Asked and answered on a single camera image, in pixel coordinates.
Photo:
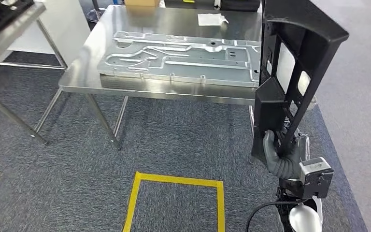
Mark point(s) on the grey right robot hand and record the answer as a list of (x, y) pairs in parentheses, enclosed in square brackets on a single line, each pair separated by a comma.
[(270, 150)]

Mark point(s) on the black plastic frame part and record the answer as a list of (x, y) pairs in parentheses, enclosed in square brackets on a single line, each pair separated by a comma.
[(313, 28)]

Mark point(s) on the yellow floor tape square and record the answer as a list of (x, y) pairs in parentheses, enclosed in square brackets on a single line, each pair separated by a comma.
[(179, 180)]

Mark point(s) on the stamped grey metal plate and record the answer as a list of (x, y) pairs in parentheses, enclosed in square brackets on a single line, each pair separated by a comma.
[(179, 60)]

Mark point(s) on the white paper sheet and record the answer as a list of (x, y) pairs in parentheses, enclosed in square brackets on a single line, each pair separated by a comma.
[(211, 20)]

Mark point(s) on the stainless steel table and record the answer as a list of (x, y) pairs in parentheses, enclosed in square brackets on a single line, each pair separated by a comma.
[(19, 33), (172, 20)]

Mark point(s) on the brown cardboard box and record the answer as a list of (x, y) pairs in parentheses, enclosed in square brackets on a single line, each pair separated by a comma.
[(142, 2)]

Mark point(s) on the chrome round base with pole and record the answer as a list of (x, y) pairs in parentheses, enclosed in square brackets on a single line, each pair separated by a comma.
[(96, 16)]

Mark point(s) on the white panel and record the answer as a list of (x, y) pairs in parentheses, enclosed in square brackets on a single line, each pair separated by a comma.
[(67, 25)]

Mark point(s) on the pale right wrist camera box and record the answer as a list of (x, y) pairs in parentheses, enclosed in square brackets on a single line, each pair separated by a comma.
[(316, 176)]

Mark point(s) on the pile of black frame parts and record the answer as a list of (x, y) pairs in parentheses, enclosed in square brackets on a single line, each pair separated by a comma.
[(0, 12)]

